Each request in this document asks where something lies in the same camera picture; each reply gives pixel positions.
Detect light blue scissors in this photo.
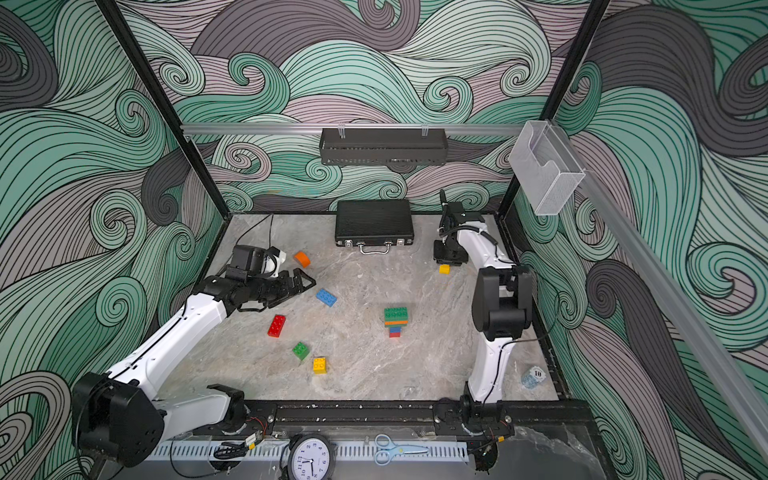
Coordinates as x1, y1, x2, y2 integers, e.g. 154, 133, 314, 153
374, 434, 429, 466

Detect orange half-round block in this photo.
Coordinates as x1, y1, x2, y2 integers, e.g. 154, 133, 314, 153
294, 251, 311, 268

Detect light green square lego brick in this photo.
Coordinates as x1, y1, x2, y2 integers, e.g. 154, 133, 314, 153
292, 342, 310, 361

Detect white perforated cable strip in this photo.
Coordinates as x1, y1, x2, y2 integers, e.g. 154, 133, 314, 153
143, 440, 470, 464

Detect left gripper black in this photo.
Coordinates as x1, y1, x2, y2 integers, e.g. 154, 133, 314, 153
246, 268, 315, 307

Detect light blue long lego brick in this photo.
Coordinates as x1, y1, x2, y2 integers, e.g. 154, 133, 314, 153
316, 289, 338, 307

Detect black wall shelf tray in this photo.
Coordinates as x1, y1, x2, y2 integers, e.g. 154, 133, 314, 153
319, 127, 448, 166

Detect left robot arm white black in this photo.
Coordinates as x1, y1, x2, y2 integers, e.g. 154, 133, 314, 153
72, 268, 316, 467

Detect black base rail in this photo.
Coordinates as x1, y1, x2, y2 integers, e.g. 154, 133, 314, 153
194, 399, 593, 438

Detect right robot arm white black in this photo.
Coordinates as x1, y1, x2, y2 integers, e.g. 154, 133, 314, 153
433, 190, 533, 407

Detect yellow square lego brick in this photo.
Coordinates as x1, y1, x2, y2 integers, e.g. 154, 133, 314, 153
312, 357, 328, 375

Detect white analog clock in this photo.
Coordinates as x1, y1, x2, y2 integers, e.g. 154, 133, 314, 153
287, 434, 336, 480

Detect black hard case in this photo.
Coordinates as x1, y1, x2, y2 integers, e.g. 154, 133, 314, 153
334, 199, 415, 247

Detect clear plastic wall holder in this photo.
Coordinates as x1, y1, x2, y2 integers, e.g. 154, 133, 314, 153
508, 120, 585, 216

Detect red long lego brick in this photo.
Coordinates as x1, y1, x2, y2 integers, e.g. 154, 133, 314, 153
267, 315, 286, 338

